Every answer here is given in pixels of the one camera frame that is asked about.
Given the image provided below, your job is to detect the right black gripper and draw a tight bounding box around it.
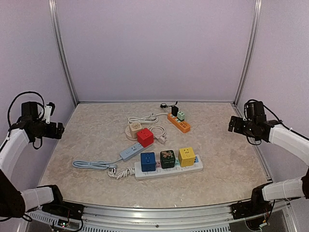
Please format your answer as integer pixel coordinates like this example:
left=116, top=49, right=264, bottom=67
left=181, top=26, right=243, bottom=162
left=227, top=115, right=255, bottom=138

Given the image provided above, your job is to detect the orange power strip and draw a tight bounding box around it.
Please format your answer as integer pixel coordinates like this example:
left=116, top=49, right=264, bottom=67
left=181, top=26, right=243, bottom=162
left=127, top=112, right=191, bottom=134

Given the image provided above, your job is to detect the mint green plug adapter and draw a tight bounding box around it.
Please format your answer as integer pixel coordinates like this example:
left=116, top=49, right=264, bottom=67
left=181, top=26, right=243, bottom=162
left=177, top=111, right=185, bottom=121

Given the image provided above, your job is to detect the yellow cube socket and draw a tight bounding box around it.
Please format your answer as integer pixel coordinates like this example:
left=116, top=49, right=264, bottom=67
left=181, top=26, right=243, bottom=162
left=178, top=147, right=196, bottom=167

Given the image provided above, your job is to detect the pink round power strip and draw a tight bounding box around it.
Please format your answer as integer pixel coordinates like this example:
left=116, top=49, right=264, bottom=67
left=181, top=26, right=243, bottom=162
left=125, top=123, right=167, bottom=144

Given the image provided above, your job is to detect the blue-grey power strip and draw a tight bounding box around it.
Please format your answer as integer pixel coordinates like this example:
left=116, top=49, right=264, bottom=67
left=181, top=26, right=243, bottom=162
left=72, top=143, right=152, bottom=171

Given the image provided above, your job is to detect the dark green cube socket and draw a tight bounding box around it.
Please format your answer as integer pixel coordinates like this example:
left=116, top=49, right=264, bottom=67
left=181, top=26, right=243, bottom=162
left=160, top=150, right=176, bottom=169

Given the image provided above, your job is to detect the beige plug adapter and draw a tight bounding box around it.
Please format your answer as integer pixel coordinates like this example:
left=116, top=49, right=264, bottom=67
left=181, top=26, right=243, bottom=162
left=129, top=122, right=143, bottom=139

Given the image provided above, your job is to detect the red cube socket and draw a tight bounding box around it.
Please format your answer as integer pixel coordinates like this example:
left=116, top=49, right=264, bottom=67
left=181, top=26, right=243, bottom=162
left=137, top=128, right=154, bottom=147

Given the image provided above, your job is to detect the white power strip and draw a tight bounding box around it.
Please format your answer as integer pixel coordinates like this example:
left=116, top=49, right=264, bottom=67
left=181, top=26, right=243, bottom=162
left=108, top=155, right=203, bottom=180

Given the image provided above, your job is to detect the blue cube socket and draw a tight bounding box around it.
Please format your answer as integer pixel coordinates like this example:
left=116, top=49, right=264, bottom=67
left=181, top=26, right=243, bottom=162
left=140, top=152, right=156, bottom=172

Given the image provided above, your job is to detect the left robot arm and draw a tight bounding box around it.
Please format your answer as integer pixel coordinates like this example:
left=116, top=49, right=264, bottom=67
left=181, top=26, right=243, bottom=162
left=0, top=101, right=68, bottom=221

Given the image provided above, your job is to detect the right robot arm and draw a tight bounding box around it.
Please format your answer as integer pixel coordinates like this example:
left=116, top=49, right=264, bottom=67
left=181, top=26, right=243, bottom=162
left=228, top=99, right=309, bottom=215

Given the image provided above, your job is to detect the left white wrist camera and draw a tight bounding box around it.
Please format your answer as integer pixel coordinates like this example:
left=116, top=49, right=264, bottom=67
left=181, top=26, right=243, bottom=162
left=42, top=102, right=56, bottom=124

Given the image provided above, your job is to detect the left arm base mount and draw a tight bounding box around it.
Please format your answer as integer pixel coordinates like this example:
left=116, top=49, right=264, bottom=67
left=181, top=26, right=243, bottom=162
left=42, top=202, right=84, bottom=220

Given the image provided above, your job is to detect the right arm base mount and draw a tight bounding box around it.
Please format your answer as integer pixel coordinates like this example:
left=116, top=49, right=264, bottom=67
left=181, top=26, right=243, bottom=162
left=230, top=201, right=272, bottom=220

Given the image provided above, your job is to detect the aluminium front rail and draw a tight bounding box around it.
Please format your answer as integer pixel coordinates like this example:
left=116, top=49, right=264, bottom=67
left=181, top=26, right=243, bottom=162
left=26, top=201, right=297, bottom=232

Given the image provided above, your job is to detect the right aluminium frame post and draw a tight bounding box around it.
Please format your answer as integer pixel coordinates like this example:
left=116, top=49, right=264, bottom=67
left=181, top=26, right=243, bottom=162
left=233, top=0, right=262, bottom=106

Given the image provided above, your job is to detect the aluminium frame post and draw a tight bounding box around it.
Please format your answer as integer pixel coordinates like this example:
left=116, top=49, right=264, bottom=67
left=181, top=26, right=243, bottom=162
left=233, top=0, right=262, bottom=106
left=48, top=0, right=79, bottom=107

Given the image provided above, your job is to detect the left aluminium frame post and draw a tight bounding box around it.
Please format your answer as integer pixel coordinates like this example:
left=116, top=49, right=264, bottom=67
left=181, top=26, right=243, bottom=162
left=48, top=0, right=79, bottom=107

